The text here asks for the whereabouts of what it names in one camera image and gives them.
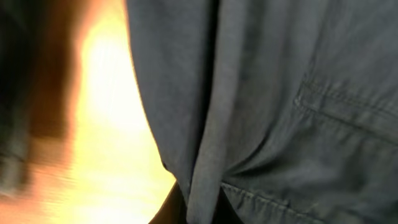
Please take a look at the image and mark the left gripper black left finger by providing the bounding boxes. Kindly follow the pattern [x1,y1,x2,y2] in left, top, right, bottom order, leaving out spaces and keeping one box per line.
[149,182,187,224]

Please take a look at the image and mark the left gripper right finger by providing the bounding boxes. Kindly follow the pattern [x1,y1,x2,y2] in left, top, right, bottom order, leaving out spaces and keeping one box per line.
[211,189,243,224]

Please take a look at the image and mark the dark blue shorts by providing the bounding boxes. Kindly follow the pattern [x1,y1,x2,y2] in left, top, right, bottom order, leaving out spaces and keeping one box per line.
[127,0,397,224]

